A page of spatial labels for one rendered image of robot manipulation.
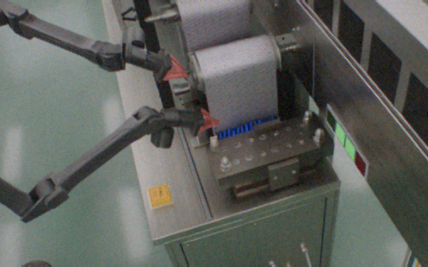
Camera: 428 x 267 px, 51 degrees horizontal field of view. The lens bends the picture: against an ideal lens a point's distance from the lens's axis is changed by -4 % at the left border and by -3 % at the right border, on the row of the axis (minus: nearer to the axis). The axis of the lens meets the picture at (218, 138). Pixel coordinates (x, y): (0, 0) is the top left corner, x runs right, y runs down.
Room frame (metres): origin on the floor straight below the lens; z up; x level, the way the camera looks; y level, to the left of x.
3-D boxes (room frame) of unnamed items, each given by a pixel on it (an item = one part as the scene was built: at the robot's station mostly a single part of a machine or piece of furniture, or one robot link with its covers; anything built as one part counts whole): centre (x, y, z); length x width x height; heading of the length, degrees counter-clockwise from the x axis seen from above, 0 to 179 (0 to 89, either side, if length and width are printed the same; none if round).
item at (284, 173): (0.94, -0.19, 0.96); 0.10 x 0.03 x 0.11; 99
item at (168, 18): (1.42, 0.09, 1.33); 0.06 x 0.06 x 0.06; 9
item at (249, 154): (1.03, -0.16, 1.00); 0.40 x 0.16 x 0.06; 99
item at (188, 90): (1.21, 0.07, 1.05); 0.06 x 0.05 x 0.31; 99
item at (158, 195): (0.99, 0.23, 0.91); 0.07 x 0.07 x 0.02; 9
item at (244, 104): (1.14, -0.10, 1.11); 0.23 x 0.01 x 0.18; 99
